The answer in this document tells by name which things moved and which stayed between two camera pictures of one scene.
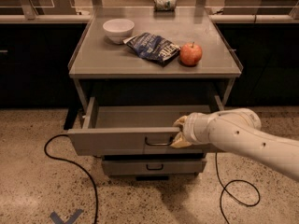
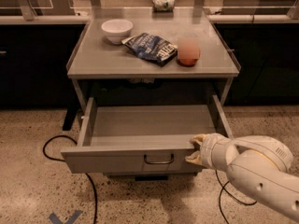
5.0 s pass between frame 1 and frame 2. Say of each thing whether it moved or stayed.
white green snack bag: stayed
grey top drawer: moved
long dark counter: stayed
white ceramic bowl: stayed
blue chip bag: stayed
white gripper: moved
